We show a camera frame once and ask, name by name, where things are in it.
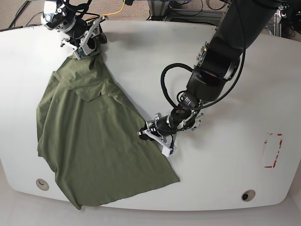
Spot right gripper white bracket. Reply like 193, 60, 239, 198
60, 16, 107, 56

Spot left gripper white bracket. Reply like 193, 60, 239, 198
137, 113, 177, 158

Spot olive green t-shirt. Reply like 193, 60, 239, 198
36, 43, 180, 210

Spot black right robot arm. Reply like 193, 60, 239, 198
41, 0, 107, 60

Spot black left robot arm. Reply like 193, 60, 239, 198
137, 0, 282, 156

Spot red tape rectangle marking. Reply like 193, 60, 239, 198
261, 133, 283, 169

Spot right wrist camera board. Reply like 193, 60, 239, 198
74, 48, 86, 60

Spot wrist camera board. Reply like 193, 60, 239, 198
74, 48, 86, 60
161, 146, 176, 158

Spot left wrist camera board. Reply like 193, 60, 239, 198
161, 146, 176, 158

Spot yellow cable on floor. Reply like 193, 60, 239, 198
86, 0, 125, 21

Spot aluminium frame stand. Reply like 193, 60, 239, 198
148, 0, 283, 36

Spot black cables on floor left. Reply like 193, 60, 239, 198
0, 0, 48, 31

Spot left table cable grommet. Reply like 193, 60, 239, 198
36, 178, 49, 191

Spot table cable grommet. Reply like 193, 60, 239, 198
241, 190, 256, 202
36, 178, 49, 191

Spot right table cable grommet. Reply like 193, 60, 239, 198
241, 190, 256, 202

